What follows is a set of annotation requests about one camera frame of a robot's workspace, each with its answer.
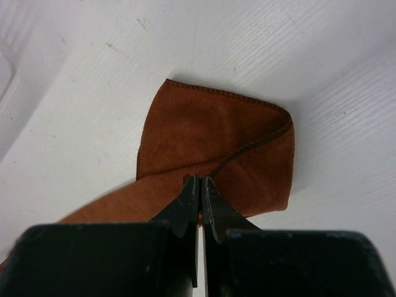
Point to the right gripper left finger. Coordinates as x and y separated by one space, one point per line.
154 258

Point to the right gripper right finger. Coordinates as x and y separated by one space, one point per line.
244 260

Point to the brown towel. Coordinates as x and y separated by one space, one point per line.
245 145

